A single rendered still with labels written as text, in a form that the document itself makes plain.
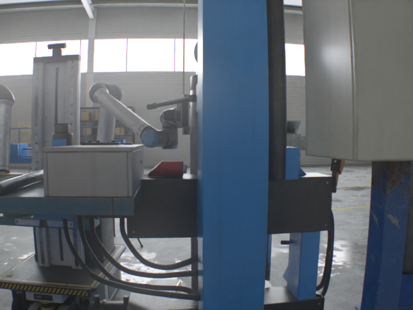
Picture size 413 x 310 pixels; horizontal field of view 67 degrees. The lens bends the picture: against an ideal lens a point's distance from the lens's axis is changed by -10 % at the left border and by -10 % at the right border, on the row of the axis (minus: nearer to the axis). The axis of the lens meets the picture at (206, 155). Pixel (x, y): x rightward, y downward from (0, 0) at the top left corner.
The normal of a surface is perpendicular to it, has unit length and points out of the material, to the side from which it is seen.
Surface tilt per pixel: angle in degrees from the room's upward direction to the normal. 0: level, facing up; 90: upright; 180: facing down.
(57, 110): 90
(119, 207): 90
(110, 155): 90
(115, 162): 90
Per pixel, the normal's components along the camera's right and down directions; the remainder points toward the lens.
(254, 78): 0.11, 0.04
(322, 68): -0.99, 0.00
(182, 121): 0.47, 0.04
